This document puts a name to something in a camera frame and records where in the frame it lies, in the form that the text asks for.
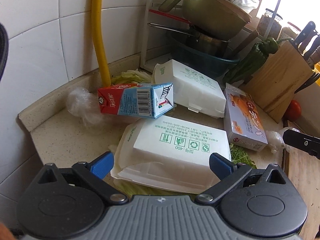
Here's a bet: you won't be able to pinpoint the crumpled clear plastic bag corner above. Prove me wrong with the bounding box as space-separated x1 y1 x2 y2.
66 87 104 128

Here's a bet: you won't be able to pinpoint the white foam takeout box back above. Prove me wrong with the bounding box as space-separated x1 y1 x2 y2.
152 60 226 118

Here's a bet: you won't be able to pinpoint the red tomato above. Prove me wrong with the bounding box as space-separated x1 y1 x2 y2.
284 100 302 122

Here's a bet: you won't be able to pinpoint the green pepper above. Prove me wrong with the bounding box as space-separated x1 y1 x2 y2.
222 37 293 84

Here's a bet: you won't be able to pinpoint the white foam takeout box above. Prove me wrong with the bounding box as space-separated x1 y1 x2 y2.
152 60 226 118
111 115 231 194

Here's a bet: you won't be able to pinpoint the red handled utensil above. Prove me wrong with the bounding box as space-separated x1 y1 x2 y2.
149 9 190 24

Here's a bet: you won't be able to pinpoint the clear plastic bag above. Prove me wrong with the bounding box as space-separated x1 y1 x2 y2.
265 127 300 154

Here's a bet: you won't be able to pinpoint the red blue milk carton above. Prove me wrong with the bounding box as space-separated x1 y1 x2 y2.
98 83 174 119

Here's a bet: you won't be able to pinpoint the white foam takeout box front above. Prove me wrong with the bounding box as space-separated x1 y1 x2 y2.
111 115 231 194

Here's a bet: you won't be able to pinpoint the wooden knife block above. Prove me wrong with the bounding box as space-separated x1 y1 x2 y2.
243 41 313 123

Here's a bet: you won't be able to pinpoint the yellow gas hose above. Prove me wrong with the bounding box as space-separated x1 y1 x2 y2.
90 0 112 87

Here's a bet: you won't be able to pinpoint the wooden cutting board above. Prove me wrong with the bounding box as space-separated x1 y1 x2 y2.
281 119 320 240

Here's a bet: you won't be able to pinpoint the white dish rack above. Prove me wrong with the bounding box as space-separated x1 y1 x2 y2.
140 0 281 72

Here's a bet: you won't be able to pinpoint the teal plastic basin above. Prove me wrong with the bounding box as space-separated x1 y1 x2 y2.
167 32 240 79

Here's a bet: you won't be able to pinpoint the pale cabbage leaf pieces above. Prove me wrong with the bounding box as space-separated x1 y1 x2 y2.
111 69 152 85

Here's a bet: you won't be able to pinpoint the dark green cabbage leaf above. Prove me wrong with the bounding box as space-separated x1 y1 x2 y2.
113 144 257 199

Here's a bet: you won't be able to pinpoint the orange white cardboard box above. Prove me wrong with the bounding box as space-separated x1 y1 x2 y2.
223 83 268 152

